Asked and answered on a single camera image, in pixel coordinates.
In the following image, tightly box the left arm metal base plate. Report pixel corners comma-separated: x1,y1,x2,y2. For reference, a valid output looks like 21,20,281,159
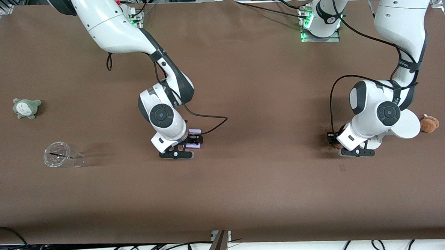
299,3,340,44

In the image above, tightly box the grey totoro plush toy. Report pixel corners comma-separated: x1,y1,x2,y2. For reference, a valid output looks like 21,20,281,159
12,97,43,120

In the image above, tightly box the brown bear plush toy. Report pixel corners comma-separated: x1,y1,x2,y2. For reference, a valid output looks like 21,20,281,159
419,114,440,134

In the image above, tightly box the black looping floor cable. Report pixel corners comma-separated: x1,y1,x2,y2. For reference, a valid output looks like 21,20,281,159
0,225,29,250

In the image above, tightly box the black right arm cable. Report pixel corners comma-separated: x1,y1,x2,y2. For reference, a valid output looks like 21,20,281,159
106,46,229,140

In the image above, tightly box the black cable across table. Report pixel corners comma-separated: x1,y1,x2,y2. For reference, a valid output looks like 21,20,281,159
236,0,308,21

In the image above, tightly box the aluminium profile post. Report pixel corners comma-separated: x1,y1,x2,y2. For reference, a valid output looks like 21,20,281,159
203,230,232,250

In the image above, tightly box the white round desk lamp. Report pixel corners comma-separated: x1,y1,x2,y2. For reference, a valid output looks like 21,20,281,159
365,108,422,151

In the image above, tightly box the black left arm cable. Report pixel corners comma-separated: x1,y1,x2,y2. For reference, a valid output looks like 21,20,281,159
325,0,422,136

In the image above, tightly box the clear plastic cup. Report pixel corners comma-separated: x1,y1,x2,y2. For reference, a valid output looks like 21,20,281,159
43,140,86,170

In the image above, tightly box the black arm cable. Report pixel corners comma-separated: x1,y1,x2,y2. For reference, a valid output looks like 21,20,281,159
106,46,229,140
325,0,422,136

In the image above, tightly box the brown table cover mat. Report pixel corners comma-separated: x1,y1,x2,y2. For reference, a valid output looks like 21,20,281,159
0,0,445,250

